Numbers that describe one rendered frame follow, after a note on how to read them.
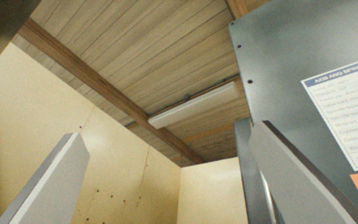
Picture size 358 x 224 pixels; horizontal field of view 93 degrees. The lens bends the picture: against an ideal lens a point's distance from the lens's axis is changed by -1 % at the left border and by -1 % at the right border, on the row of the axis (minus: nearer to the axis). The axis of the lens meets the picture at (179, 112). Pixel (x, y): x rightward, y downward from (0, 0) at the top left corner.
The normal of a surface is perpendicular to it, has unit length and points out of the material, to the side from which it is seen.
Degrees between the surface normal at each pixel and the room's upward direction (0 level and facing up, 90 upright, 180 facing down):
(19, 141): 90
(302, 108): 90
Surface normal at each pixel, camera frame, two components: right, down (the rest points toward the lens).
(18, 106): 0.84, -0.31
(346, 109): -0.55, -0.58
